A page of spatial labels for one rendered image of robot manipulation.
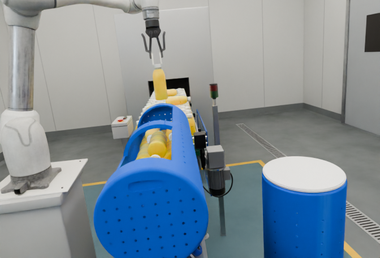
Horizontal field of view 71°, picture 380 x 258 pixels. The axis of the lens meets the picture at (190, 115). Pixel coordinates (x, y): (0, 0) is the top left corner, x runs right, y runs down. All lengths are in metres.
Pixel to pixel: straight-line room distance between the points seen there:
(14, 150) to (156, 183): 0.72
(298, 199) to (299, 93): 5.77
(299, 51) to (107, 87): 4.28
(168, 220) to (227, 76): 5.36
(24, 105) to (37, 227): 0.54
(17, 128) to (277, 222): 1.04
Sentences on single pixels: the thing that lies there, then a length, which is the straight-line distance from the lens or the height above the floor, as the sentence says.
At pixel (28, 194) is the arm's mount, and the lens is 1.25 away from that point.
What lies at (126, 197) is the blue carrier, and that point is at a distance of 0.68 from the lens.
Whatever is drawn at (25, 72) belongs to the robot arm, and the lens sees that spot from 1.42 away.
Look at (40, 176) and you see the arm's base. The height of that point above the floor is 1.05.
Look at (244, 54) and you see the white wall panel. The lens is 6.04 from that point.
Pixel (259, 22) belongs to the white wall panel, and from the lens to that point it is 6.19.
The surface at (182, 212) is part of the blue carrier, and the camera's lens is 0.70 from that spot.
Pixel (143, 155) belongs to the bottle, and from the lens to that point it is 1.00.
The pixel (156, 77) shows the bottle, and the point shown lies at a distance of 1.47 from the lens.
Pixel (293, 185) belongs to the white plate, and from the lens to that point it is 0.96.
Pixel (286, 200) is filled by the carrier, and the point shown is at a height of 0.99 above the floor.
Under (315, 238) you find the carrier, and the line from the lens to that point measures 1.04.
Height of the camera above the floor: 1.48
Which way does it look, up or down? 13 degrees down
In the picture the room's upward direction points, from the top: 5 degrees counter-clockwise
